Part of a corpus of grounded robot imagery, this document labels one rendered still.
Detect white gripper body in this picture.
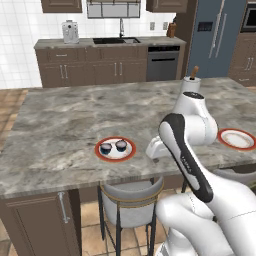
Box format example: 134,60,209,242
145,135,171,160

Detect blue yogurt container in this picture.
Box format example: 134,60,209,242
114,139,129,153
99,142,114,156

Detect red rimmed white plate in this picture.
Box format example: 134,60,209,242
94,135,137,163
216,128,256,152

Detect white cushioned bar stool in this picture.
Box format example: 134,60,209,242
181,165,256,194
97,175,165,256

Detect white utensil pot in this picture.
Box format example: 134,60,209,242
181,75,202,98

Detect grey dishwasher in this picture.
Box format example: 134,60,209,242
146,45,181,83

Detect wooden utensil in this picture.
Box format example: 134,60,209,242
189,65,200,81

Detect brown base cupboards run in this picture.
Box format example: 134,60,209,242
34,44,186,89

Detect black sink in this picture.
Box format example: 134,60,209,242
92,36,142,46

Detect brown knife block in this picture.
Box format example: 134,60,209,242
166,22,178,39

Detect silver tap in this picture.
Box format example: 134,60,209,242
118,17,126,39

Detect brown tall cupboards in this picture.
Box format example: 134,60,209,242
227,31,256,88

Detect blue grey fridge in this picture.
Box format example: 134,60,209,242
186,0,248,80

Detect brown island cupboard door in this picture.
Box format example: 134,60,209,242
0,190,83,256

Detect built-in microwave oven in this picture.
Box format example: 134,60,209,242
239,1,256,34

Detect silver cupboard door handle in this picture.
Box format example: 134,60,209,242
57,191,72,225

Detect brown wall cupboard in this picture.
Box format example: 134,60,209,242
40,0,84,14
145,0,189,14

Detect window with white frame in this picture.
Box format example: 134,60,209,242
86,0,142,20

